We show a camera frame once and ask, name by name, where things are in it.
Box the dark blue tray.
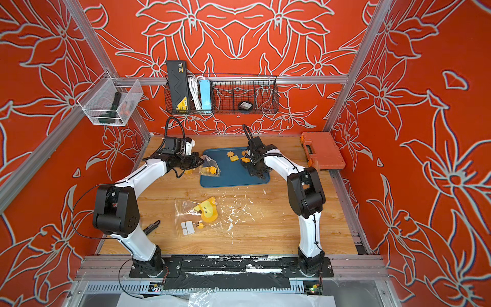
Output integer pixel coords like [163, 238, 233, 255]
[200, 147, 270, 188]

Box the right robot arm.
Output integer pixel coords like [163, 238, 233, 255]
[241, 124, 326, 277]

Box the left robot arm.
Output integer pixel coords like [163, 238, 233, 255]
[93, 116, 204, 277]

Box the bag with yellow duck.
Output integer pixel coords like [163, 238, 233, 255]
[175, 197, 222, 237]

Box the orange tool case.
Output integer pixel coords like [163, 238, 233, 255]
[300, 132, 346, 170]

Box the light blue power bank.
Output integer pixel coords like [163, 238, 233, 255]
[199, 79, 212, 114]

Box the black box in basket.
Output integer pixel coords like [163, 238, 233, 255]
[166, 60, 190, 114]

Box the white coiled cable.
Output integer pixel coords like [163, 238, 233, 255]
[188, 75, 204, 112]

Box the dark green screwdriver handle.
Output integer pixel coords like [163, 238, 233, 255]
[98, 92, 121, 124]

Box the black wire wall basket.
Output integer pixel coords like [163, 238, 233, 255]
[164, 74, 280, 115]

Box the clear acrylic wall bin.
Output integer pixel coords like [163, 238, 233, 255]
[77, 71, 143, 127]

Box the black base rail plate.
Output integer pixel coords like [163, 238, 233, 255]
[129, 255, 334, 294]

